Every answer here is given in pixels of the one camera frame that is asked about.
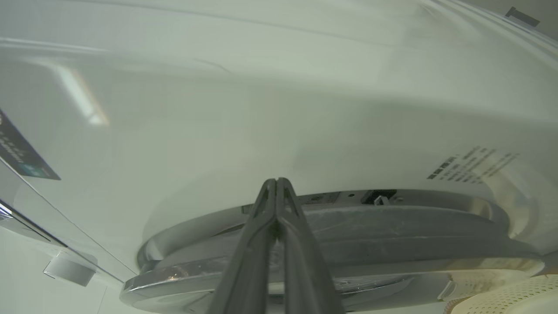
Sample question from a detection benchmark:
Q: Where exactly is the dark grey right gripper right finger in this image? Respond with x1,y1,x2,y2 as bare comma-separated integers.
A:
277,177,346,314

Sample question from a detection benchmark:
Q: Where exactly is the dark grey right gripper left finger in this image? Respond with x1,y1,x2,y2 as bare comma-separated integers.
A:
207,178,279,314

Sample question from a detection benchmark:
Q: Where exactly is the round washing machine door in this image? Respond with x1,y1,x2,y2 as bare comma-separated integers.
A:
120,188,545,314

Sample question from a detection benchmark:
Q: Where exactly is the black door lock socket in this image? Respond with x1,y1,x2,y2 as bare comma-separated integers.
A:
361,189,397,206

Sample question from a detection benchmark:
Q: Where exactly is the white front-load washing machine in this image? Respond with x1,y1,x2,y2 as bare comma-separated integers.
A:
0,0,558,314

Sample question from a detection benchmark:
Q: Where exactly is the cream perforated laundry basket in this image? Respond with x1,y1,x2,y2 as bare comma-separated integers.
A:
444,275,558,314

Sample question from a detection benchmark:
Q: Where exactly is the black printed text label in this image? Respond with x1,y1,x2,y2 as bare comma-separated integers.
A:
426,146,520,184

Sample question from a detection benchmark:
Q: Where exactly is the dark rectangular sticker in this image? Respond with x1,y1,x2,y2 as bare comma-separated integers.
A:
0,109,61,181

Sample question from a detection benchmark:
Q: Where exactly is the small dark side clip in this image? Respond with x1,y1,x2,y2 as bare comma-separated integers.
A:
505,7,541,27

